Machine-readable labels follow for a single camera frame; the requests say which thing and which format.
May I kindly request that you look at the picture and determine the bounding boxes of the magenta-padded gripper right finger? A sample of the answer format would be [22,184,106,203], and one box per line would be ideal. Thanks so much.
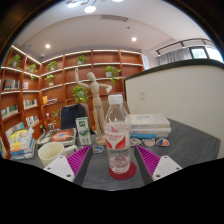
[133,144,183,186]

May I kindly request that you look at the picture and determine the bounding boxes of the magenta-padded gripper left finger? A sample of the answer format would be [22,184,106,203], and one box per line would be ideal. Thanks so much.
[43,144,95,187]

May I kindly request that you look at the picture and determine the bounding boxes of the clear plastic water bottle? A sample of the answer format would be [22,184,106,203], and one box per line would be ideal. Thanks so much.
[103,94,132,175]

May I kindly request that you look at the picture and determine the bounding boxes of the cream printed mug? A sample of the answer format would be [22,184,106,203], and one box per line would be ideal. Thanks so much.
[37,141,78,168]

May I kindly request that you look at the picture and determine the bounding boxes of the colourful round sticker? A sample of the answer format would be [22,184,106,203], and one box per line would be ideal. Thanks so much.
[130,138,143,147]
[155,137,171,148]
[92,144,105,155]
[142,137,156,148]

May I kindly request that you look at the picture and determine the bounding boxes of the dark books with orange cover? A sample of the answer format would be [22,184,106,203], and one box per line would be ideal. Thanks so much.
[36,127,78,148]

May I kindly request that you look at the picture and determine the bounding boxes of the flat round red coaster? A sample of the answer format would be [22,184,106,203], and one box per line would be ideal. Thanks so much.
[108,161,138,181]

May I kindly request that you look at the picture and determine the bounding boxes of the white book with blue edge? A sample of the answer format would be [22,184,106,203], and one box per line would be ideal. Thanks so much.
[129,133,170,140]

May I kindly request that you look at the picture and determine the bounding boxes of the thin white book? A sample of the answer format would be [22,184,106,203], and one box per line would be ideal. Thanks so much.
[129,127,172,136]

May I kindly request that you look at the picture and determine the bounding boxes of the green and white carton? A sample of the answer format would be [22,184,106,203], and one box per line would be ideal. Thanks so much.
[75,116,93,147]

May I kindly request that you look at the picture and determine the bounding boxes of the stack of colourful books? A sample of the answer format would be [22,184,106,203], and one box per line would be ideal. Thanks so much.
[6,126,36,160]

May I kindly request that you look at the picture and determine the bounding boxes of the thick white book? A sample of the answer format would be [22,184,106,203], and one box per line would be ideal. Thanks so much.
[128,113,171,130]

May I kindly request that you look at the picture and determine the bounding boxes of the dark chair with jacket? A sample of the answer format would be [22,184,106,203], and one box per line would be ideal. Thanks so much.
[60,103,90,131]

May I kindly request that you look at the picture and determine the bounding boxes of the wooden artist mannequin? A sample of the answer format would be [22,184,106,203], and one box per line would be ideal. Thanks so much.
[73,68,113,147]

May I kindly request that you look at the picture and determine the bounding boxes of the wooden shelf unit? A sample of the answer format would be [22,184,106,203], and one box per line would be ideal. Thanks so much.
[0,45,145,158]

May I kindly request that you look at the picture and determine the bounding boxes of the grey curtain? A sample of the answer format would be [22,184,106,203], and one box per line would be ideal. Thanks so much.
[157,48,192,66]

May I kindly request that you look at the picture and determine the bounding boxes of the window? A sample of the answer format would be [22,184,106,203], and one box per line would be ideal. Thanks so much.
[189,46,224,64]

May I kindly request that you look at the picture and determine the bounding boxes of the ceiling air vent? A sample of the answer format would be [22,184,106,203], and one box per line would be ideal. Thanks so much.
[100,14,130,23]

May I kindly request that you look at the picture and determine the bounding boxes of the branched ceiling lamp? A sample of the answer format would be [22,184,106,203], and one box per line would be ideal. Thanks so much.
[66,0,125,14]

